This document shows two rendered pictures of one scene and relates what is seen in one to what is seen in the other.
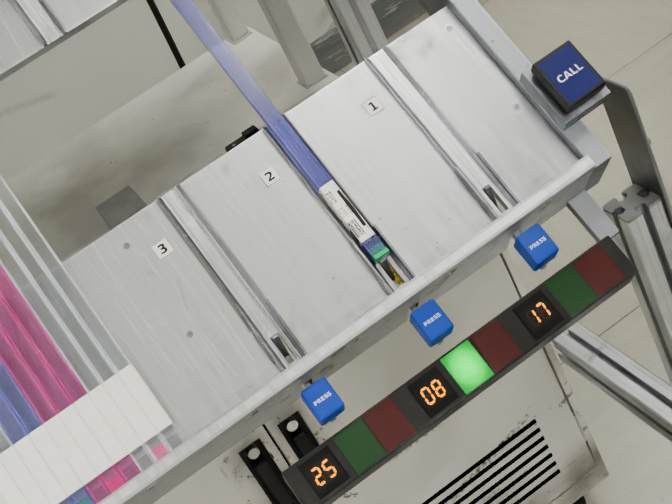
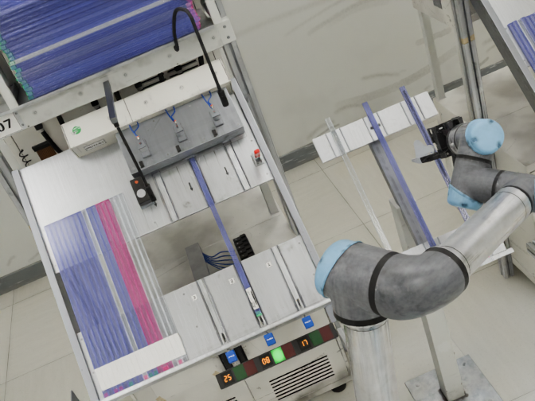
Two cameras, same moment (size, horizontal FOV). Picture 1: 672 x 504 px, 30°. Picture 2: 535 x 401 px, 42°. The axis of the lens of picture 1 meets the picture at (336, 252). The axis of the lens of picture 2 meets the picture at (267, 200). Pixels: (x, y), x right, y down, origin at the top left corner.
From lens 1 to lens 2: 0.90 m
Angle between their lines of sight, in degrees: 6
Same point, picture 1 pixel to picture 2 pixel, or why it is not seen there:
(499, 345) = (289, 350)
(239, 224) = (219, 294)
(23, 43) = (165, 219)
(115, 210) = (191, 252)
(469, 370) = (278, 356)
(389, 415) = (251, 364)
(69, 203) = (177, 237)
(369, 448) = (242, 373)
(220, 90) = (241, 203)
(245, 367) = (211, 340)
